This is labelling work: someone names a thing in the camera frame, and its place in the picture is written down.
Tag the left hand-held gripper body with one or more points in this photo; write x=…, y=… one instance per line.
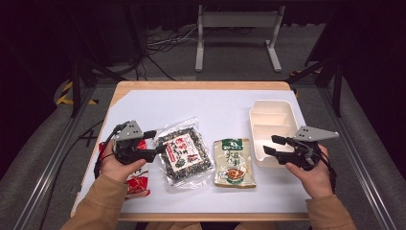
x=127, y=132

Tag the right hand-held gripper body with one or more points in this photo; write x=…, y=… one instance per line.
x=311, y=134

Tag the white lunch box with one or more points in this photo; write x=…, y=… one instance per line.
x=271, y=119

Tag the red snack packet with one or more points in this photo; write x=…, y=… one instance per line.
x=139, y=183

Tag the beige packet with green top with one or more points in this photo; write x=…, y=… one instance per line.
x=234, y=166

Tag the person's left hand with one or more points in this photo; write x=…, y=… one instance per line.
x=116, y=169

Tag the person's right hand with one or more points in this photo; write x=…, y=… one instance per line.
x=314, y=182

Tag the clear bag of dark dried food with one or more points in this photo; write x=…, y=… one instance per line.
x=186, y=153

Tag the black metal stand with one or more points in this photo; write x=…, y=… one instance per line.
x=336, y=86
x=76, y=83

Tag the white table sheet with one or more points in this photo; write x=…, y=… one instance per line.
x=198, y=108

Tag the wooden table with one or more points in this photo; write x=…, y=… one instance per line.
x=191, y=85

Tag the yellow and black floor tape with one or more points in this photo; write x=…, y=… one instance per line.
x=65, y=92

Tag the white metal stand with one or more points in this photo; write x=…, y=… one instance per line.
x=239, y=19

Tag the aluminium rail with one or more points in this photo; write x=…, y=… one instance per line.
x=48, y=179
x=357, y=159

